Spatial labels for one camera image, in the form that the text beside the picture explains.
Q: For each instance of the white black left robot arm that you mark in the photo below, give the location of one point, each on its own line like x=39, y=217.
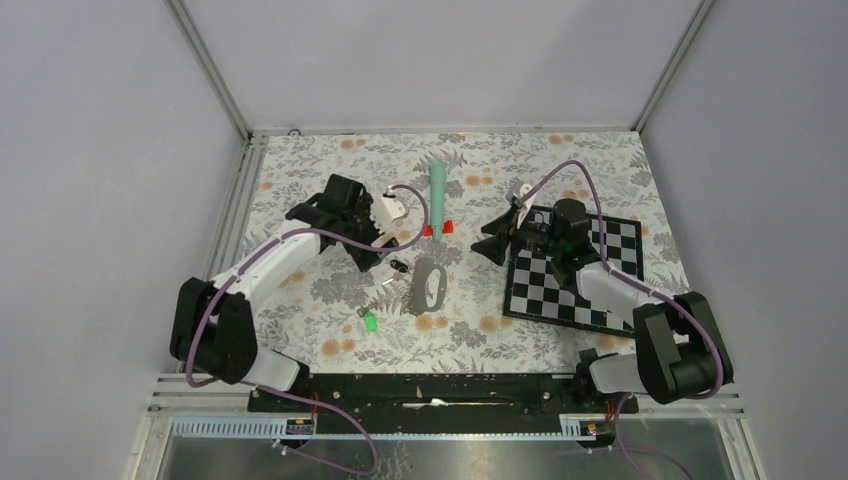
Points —
x=214, y=330

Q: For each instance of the black white checkerboard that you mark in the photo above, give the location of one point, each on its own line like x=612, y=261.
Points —
x=533, y=294

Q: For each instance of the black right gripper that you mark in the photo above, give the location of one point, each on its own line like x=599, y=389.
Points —
x=495, y=247

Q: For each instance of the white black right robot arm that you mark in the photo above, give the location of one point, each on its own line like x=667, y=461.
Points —
x=679, y=352

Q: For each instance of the teal rolling pin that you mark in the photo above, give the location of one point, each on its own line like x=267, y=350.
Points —
x=437, y=182

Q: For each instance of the white slotted cable duct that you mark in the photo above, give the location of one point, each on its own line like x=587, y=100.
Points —
x=559, y=427

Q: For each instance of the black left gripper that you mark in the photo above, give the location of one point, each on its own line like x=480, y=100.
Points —
x=364, y=259

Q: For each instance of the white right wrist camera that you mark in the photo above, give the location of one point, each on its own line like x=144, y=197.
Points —
x=519, y=196

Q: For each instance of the green key tag with key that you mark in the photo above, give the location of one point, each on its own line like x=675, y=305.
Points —
x=369, y=318

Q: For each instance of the black key tag with key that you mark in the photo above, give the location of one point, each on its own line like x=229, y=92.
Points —
x=400, y=273

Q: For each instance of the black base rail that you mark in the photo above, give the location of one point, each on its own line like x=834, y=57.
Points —
x=451, y=401

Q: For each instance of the silver carabiner keyring with chain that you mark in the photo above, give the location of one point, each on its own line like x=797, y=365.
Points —
x=428, y=288

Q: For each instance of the floral patterned table mat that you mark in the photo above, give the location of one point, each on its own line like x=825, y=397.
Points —
x=312, y=315

